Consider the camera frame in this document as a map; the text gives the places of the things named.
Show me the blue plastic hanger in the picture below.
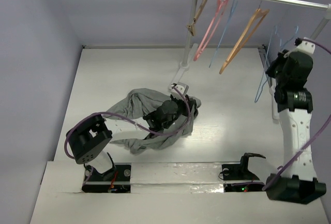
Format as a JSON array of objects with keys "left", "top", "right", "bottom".
[{"left": 254, "top": 25, "right": 299, "bottom": 103}]

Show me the grey adidas t-shirt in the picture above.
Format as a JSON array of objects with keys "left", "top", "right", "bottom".
[{"left": 108, "top": 88, "right": 201, "bottom": 154}]

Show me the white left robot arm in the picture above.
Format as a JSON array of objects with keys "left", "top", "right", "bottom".
[{"left": 64, "top": 95, "right": 201, "bottom": 181}]

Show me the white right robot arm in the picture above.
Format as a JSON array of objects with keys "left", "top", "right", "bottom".
[{"left": 264, "top": 50, "right": 327, "bottom": 204}]

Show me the orange wooden hanger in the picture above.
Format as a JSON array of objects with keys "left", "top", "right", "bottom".
[{"left": 219, "top": 0, "right": 269, "bottom": 74}]

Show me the wooden clip hanger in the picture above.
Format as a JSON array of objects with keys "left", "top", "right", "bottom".
[{"left": 186, "top": 0, "right": 208, "bottom": 36}]

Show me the pink plastic hanger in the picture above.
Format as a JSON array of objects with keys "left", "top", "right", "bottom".
[{"left": 193, "top": 0, "right": 229, "bottom": 61}]

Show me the white metal clothes rack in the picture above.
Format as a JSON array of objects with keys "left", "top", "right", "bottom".
[{"left": 169, "top": 0, "right": 330, "bottom": 88}]

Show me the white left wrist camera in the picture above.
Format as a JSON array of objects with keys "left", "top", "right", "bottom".
[{"left": 171, "top": 82, "right": 189, "bottom": 96}]

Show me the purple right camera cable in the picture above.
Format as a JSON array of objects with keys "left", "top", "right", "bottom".
[{"left": 261, "top": 39, "right": 331, "bottom": 191}]

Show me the purple camera cable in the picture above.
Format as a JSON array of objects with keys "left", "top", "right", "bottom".
[
  {"left": 261, "top": 39, "right": 331, "bottom": 191},
  {"left": 64, "top": 86, "right": 193, "bottom": 159}
]

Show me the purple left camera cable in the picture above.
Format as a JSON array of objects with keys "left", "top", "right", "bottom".
[{"left": 64, "top": 86, "right": 193, "bottom": 159}]

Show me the thin blue wire hanger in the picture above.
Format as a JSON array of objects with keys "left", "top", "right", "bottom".
[{"left": 208, "top": 0, "right": 239, "bottom": 68}]

